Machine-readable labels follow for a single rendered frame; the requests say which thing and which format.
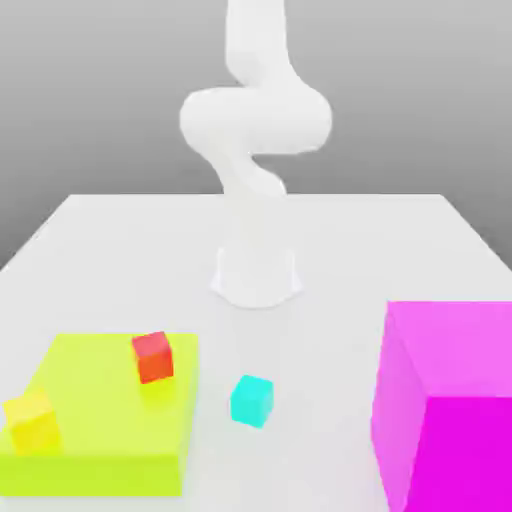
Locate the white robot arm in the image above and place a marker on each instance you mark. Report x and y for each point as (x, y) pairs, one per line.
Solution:
(256, 120)

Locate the small red cube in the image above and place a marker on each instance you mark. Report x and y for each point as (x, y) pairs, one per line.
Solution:
(154, 358)

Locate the small cyan cube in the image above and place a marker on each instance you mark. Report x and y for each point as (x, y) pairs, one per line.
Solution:
(252, 401)

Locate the small yellow cube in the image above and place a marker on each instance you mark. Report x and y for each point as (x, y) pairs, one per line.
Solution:
(32, 424)

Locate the large lime box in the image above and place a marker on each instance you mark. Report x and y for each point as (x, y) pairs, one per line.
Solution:
(112, 420)

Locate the large magenta box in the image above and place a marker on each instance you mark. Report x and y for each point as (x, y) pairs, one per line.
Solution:
(448, 400)

